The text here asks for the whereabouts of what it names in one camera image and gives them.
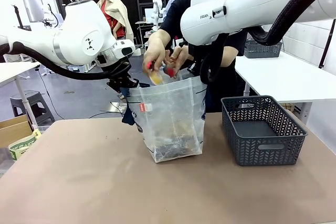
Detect left arm black cable sleeve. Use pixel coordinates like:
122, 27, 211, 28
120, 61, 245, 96
0, 41, 132, 81

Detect black tripod stand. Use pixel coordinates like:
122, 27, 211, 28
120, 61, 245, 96
12, 4, 26, 28

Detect black slanted pole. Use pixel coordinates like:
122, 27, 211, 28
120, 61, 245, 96
318, 19, 336, 69

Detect person's left hand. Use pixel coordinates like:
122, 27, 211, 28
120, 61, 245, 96
169, 45, 190, 71

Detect grey wall panel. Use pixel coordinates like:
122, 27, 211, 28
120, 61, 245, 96
22, 0, 44, 23

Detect person's left forearm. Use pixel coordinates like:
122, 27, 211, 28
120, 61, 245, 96
219, 46, 237, 68

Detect green white paper bag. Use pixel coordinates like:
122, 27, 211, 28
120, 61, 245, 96
8, 129, 43, 161

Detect white bag navy handles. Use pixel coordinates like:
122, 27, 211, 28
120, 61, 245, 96
121, 76, 208, 164

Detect metal floor base plate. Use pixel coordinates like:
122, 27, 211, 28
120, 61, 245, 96
110, 100, 129, 114

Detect person's right forearm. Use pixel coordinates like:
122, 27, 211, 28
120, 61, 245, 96
148, 28, 172, 51

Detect grey plastic woven basket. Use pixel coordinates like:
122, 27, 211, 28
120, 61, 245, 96
244, 39, 284, 59
220, 95, 308, 167

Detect person's right hand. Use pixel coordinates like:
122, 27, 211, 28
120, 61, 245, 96
143, 42, 169, 74

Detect grey plastic stool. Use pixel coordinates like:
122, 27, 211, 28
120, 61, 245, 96
10, 90, 56, 125

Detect white side table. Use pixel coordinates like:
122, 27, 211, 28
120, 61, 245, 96
0, 61, 43, 133
235, 50, 336, 104

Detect person in black t-shirt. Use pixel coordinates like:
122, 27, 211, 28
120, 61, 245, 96
159, 0, 249, 113

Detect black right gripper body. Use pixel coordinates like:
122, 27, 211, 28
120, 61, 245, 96
186, 62, 203, 78

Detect cardboard box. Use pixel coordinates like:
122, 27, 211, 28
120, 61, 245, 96
0, 114, 35, 149

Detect right arm black cable sleeve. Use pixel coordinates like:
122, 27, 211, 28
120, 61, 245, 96
199, 0, 325, 83

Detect dark packaged goods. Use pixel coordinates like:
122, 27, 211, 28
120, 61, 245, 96
154, 121, 197, 158

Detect mannequin with cream jacket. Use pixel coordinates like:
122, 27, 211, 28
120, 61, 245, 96
96, 0, 134, 41

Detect arm black cable sleeve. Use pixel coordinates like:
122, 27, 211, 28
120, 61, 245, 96
0, 41, 132, 81
199, 0, 325, 83

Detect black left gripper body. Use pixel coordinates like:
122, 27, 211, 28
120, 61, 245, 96
101, 61, 139, 93

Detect clear packet with red ends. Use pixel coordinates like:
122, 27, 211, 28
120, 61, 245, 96
146, 61, 182, 86

